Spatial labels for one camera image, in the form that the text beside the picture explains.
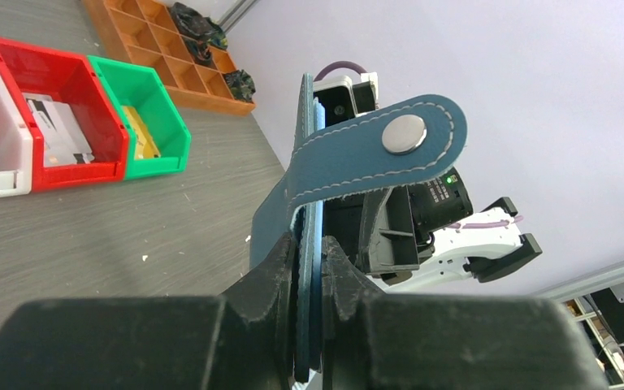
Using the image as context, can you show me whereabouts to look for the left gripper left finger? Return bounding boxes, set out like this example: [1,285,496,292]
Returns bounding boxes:
[0,233,297,389]

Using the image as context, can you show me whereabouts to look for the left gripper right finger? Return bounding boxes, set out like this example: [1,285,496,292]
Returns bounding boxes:
[322,236,608,389]

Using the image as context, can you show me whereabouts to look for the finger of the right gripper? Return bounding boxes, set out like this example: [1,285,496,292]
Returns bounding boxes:
[325,185,421,273]

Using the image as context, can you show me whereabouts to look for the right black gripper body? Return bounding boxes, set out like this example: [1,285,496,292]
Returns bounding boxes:
[408,167,474,237]

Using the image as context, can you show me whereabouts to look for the blue card holder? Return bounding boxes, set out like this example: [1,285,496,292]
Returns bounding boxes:
[249,72,469,384]

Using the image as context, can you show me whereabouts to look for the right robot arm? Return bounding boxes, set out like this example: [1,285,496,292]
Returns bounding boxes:
[323,168,543,293]

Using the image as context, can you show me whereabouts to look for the gold credit cards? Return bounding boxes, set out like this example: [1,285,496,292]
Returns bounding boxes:
[122,106,161,159]

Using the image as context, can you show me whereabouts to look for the white credit cards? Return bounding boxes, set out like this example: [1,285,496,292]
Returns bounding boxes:
[23,93,95,167]

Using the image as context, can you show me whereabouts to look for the dark rolled sock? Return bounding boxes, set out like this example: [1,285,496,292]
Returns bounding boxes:
[206,17,228,50]
[168,2,212,39]
[183,35,214,67]
[223,69,256,103]

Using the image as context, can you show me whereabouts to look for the red plastic bin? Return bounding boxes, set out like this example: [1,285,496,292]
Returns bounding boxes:
[0,37,129,194]

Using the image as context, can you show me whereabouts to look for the orange wooden compartment tray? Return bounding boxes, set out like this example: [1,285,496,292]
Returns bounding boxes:
[82,0,255,116]

